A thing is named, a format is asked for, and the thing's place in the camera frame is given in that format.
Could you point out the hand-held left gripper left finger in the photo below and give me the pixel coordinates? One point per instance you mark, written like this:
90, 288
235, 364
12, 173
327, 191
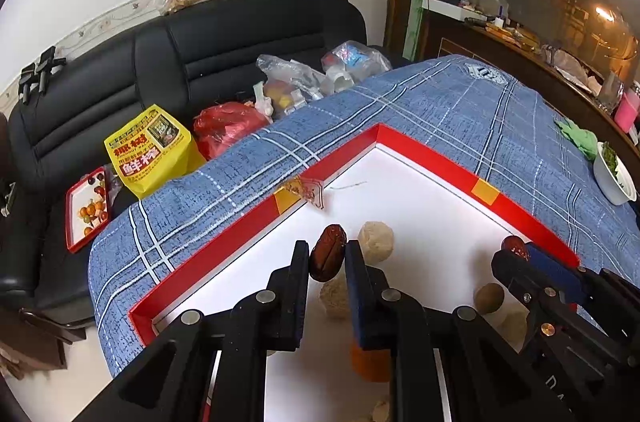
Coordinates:
300, 297

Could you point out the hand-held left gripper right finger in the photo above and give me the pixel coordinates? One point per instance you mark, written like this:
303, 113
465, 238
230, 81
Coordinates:
357, 297

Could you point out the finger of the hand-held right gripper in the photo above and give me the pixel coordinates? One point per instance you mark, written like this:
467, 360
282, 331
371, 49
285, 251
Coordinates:
555, 267
510, 272

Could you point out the red date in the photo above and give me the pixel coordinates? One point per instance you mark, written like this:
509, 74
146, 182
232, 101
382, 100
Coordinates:
327, 258
515, 246

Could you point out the brown kiwi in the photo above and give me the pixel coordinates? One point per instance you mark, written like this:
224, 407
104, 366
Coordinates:
489, 298

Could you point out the large peeled banana piece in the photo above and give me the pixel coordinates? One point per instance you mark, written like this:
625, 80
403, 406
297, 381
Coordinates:
376, 242

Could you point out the orange mandarin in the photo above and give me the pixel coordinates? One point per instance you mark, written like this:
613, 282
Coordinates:
370, 362

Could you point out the red box tray white inside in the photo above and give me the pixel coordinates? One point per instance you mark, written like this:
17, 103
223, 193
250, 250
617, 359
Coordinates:
400, 187

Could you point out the white bowl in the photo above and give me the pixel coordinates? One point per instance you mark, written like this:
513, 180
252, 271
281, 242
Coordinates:
612, 189

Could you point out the clear plastic scrap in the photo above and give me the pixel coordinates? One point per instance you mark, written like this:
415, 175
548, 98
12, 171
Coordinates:
305, 192

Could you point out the green leafy vegetables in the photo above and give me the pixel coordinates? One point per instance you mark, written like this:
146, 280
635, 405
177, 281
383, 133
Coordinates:
614, 160

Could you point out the green glove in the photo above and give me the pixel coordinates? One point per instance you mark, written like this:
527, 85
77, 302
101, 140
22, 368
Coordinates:
575, 135

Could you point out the pink thermos bottle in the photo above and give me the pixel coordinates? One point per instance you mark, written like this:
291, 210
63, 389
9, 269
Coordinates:
627, 110

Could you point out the blue plaid tablecloth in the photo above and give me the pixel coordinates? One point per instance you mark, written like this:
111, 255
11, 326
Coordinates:
450, 102

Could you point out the clear glass pitcher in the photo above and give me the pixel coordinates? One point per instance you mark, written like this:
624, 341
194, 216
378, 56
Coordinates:
611, 92

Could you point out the red plastic bag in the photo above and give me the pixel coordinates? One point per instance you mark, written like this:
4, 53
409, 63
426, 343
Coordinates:
227, 125

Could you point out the crumpled clear plastic bag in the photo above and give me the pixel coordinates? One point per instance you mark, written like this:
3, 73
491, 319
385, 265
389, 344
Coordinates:
575, 70

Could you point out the yellow snack bag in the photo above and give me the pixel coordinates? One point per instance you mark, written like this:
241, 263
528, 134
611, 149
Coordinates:
150, 147

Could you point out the clear plastic bag with fruit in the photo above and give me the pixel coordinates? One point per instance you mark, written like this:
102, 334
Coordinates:
290, 85

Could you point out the small red tray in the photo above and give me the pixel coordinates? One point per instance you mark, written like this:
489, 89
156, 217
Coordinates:
87, 212

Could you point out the white flat box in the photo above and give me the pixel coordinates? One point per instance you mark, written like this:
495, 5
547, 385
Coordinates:
452, 8

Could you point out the black leather sofa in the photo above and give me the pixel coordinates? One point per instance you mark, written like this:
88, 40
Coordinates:
100, 67

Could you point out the black clips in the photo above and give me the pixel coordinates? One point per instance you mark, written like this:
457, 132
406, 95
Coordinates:
37, 72

